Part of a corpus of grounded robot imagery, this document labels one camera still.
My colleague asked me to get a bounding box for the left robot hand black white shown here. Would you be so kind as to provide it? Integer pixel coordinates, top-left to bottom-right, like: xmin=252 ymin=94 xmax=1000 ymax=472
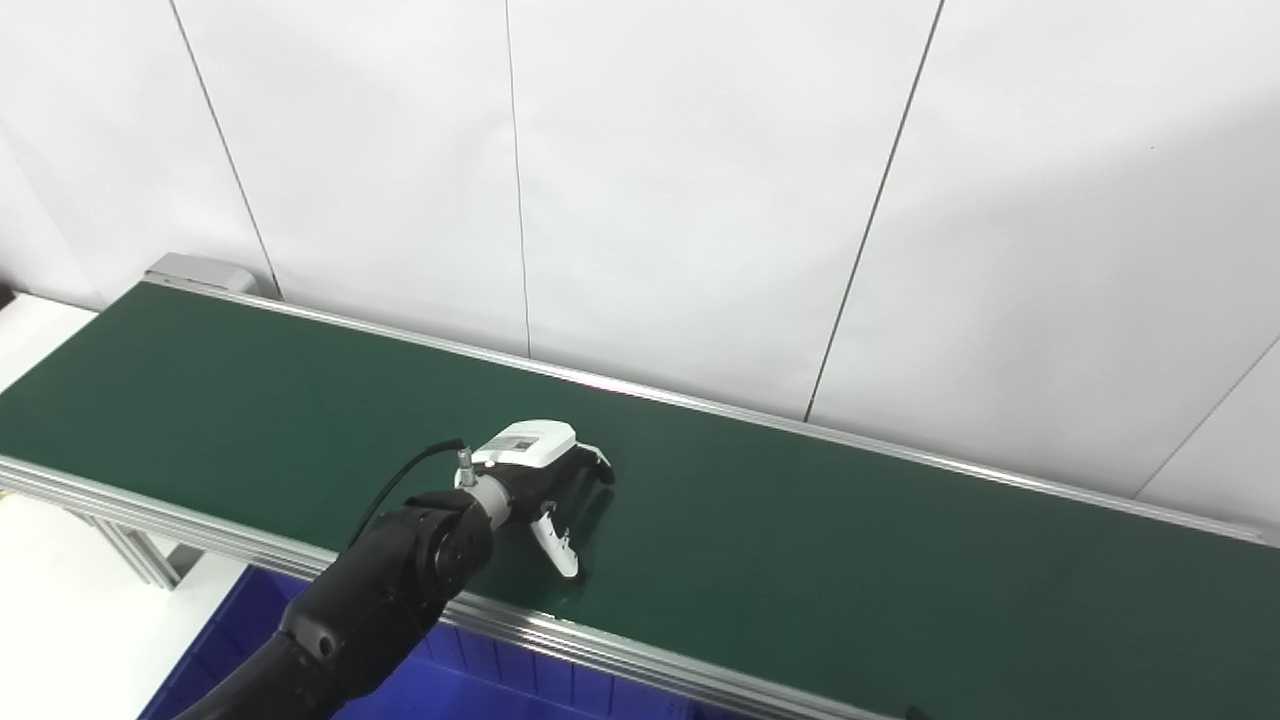
xmin=470 ymin=420 xmax=616 ymax=581

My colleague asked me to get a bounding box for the green conveyor belt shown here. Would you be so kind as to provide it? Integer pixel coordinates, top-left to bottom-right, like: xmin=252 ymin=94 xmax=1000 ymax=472
xmin=0 ymin=270 xmax=1280 ymax=720
xmin=0 ymin=282 xmax=1280 ymax=720

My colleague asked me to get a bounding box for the blue bin with white rings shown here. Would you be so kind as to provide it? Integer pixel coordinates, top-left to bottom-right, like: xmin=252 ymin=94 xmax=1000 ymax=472
xmin=135 ymin=565 xmax=721 ymax=720

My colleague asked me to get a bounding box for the grey conveyor end housing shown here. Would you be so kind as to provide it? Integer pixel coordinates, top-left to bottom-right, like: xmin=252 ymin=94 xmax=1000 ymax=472
xmin=145 ymin=253 xmax=261 ymax=296

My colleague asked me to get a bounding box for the aluminium conveyor leg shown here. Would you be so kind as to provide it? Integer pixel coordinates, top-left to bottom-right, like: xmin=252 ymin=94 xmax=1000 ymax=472
xmin=70 ymin=510 xmax=206 ymax=591

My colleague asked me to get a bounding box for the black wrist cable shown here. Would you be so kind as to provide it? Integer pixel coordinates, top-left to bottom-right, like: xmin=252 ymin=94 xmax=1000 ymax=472
xmin=345 ymin=438 xmax=476 ymax=551

